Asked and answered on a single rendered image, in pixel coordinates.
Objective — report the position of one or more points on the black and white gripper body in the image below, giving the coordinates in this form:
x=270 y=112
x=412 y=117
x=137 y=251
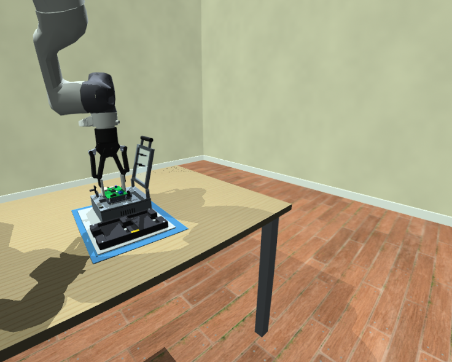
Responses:
x=109 y=136

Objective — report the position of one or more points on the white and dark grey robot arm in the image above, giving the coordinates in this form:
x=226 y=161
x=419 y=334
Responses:
x=60 y=24

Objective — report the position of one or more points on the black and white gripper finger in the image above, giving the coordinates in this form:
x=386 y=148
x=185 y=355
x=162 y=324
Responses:
x=119 y=165
x=98 y=176

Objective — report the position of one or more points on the green circuit board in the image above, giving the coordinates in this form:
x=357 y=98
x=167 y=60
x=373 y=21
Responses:
x=114 y=191

